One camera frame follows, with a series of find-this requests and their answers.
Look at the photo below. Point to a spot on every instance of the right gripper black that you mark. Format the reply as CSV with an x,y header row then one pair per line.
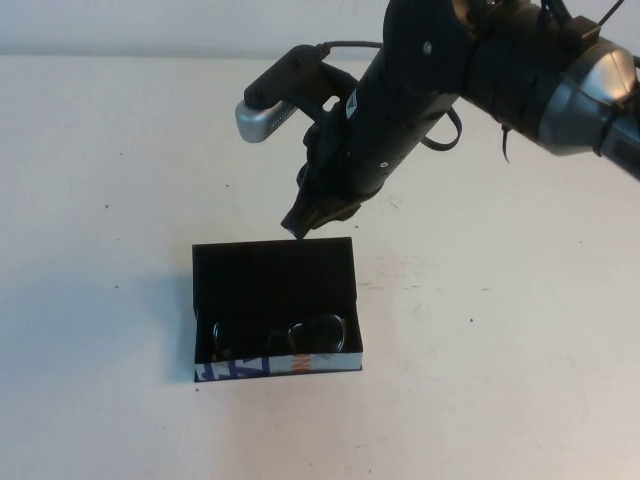
x,y
370,150

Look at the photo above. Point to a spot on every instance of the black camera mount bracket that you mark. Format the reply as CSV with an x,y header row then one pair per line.
x,y
330,85

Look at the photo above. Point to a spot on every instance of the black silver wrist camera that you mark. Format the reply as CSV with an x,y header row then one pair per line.
x,y
260,125

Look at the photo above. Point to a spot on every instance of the black patterned glasses case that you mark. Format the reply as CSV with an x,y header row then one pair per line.
x,y
275,270

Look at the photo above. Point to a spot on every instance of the black frame sunglasses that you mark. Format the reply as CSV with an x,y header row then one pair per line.
x,y
315,335

